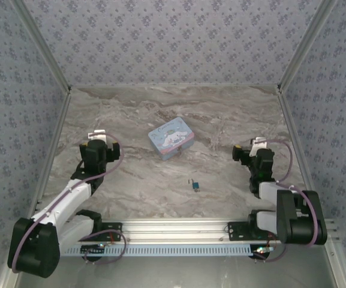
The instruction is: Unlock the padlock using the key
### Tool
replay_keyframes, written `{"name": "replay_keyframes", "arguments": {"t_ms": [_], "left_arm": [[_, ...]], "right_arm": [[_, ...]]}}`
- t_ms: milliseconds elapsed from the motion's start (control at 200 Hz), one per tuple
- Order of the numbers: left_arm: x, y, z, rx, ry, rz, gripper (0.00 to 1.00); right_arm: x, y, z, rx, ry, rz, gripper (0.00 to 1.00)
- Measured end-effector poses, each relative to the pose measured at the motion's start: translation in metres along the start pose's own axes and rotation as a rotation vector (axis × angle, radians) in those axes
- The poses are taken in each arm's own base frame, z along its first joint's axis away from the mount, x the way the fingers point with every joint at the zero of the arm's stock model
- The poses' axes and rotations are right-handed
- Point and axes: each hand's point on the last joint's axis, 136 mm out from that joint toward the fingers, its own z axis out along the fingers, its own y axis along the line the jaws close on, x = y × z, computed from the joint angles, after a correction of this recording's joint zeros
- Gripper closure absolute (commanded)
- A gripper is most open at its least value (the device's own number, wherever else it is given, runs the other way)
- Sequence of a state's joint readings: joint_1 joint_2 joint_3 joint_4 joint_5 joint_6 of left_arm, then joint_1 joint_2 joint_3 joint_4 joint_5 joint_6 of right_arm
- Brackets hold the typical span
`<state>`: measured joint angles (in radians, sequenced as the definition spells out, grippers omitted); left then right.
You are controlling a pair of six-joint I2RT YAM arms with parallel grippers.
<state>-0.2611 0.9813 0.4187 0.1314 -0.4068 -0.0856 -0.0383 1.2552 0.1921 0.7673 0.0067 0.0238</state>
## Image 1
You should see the cartoon print tin box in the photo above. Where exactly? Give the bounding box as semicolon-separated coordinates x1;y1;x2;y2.
148;117;195;163

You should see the small black circuit board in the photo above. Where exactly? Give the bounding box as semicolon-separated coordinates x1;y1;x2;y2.
252;245;275;259
80;244;107;256

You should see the grey metal panel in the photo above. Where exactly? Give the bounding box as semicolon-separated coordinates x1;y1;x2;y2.
13;243;340;288

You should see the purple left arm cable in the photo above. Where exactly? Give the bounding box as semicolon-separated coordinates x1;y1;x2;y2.
10;133;124;274

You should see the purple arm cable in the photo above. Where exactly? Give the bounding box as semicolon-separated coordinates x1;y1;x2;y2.
10;133;124;274
262;138;322;248

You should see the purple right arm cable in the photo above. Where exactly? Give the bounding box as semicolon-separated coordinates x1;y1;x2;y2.
262;138;322;248

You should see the aluminium frame profile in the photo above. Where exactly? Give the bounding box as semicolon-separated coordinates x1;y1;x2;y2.
0;88;73;288
10;0;73;94
276;0;340;91
276;85;346;288

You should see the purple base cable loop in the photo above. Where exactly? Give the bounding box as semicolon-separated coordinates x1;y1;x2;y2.
252;239;288;262
78;229;128;265

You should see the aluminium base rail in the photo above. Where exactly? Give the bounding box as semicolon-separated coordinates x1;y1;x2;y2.
100;218;340;244

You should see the white slotted cable duct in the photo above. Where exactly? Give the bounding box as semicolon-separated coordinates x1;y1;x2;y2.
60;244;253;257

